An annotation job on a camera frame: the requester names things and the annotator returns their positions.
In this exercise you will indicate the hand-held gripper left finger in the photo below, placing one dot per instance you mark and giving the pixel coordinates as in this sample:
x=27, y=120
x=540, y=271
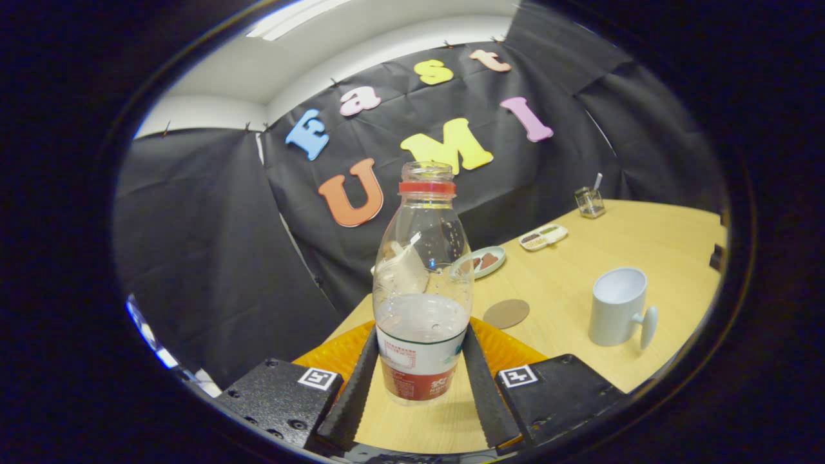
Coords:
x=351, y=406

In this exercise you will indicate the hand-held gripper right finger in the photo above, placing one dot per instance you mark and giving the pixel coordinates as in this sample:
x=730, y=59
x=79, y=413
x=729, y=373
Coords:
x=486, y=399

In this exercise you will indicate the brown round coaster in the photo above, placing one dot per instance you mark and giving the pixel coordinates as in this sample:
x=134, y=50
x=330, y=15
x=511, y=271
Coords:
x=506, y=314

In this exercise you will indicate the clear plastic juice bottle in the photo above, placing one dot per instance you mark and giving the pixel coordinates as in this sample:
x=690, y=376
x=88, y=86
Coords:
x=422, y=335

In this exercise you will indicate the white cup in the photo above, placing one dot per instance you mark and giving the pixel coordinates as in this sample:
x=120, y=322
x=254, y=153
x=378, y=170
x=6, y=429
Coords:
x=612, y=316

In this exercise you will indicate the pale green plate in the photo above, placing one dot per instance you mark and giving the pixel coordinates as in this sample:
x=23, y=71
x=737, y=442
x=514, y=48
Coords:
x=496, y=265

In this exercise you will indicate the brown meat slices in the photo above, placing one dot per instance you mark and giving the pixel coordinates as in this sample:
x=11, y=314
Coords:
x=488, y=261

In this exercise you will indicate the white divided dish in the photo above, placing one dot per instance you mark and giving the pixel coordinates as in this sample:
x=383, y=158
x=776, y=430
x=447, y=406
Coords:
x=543, y=237

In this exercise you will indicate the wooden table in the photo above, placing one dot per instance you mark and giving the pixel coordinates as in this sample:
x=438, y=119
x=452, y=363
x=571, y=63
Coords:
x=644, y=245

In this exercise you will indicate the black backdrop cloth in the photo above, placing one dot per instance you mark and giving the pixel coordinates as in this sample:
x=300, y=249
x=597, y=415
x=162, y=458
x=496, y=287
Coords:
x=193, y=225

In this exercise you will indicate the metal spoon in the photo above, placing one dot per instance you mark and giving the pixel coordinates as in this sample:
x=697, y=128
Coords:
x=598, y=181

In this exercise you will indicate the large ceiling light panel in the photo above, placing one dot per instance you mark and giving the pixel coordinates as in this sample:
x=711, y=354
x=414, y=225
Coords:
x=296, y=18

